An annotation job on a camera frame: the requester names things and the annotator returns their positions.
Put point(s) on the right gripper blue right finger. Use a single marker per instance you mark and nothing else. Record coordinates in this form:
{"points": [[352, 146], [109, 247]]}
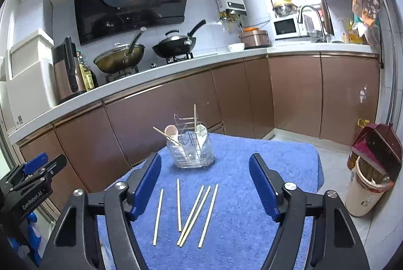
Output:
{"points": [[335, 242]]}

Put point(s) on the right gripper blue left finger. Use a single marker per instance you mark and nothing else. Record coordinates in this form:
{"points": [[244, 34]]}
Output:
{"points": [[75, 243]]}

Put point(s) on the white ceramic spoon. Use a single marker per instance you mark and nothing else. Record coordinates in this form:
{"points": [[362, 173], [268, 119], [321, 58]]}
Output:
{"points": [[201, 135]]}

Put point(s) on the chrome kitchen faucet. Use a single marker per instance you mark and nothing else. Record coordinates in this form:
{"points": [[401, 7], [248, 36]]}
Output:
{"points": [[310, 20]]}

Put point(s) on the beige trash bin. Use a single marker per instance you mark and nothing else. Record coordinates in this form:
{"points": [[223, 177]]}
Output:
{"points": [[366, 188]]}

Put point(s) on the maroon dustpan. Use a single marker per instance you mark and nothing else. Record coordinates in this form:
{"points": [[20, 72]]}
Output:
{"points": [[379, 146]]}

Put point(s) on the white storage box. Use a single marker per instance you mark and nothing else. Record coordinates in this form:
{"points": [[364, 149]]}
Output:
{"points": [[30, 77]]}

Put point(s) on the rose gold electric kettle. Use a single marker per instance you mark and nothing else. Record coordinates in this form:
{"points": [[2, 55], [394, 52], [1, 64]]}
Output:
{"points": [[67, 70]]}

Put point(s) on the blue terry cloth mat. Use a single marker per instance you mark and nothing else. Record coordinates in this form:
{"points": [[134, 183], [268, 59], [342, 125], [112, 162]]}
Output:
{"points": [[240, 232]]}

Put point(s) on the wooden chopstick leaning in holder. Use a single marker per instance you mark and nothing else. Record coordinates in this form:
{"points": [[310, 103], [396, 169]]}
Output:
{"points": [[166, 136]]}

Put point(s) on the pink ceramic spoon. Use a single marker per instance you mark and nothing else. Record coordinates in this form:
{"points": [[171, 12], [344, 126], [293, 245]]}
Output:
{"points": [[172, 131]]}

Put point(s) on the clear utensil holder with rack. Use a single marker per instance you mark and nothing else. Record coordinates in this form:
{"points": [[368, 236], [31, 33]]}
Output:
{"points": [[189, 155]]}

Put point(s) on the bronze wok with glass lid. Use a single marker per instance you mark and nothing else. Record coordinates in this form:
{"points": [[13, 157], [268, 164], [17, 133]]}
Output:
{"points": [[121, 56]]}

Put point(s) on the gas stove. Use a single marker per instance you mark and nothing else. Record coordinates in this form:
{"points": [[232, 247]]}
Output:
{"points": [[158, 62]]}

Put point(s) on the yellow detergent bottle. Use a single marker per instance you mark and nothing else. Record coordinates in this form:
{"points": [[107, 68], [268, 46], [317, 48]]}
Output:
{"points": [[350, 32]]}

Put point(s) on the black wok with lid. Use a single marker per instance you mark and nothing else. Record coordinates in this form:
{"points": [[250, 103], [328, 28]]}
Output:
{"points": [[175, 44]]}

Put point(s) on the white bowl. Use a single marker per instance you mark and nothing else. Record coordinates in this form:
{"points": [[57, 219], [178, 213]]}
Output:
{"points": [[237, 47]]}

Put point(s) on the brown rice cooker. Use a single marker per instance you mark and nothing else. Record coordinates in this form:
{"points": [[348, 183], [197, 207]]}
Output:
{"points": [[254, 37]]}

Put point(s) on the white microwave oven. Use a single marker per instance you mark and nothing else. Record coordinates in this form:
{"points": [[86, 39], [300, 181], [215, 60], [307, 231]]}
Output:
{"points": [[288, 27]]}

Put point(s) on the steel bowl on microwave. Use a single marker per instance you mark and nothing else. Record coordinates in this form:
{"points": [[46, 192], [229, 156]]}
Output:
{"points": [[284, 8]]}

